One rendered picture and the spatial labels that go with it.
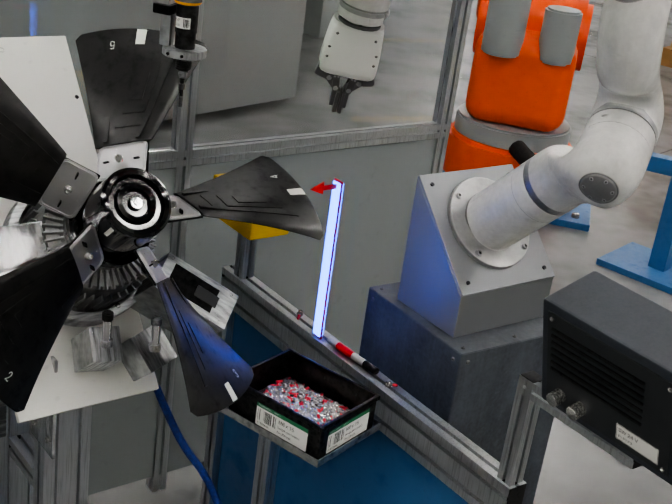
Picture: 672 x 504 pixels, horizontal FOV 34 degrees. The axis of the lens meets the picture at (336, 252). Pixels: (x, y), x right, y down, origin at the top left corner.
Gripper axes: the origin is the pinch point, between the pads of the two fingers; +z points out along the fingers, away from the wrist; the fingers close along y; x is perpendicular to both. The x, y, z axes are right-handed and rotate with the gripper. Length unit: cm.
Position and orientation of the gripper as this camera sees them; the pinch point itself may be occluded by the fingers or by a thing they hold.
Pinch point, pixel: (338, 99)
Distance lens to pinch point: 196.9
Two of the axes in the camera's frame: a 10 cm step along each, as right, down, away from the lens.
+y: -9.7, -2.0, -1.4
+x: 0.1, 5.5, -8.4
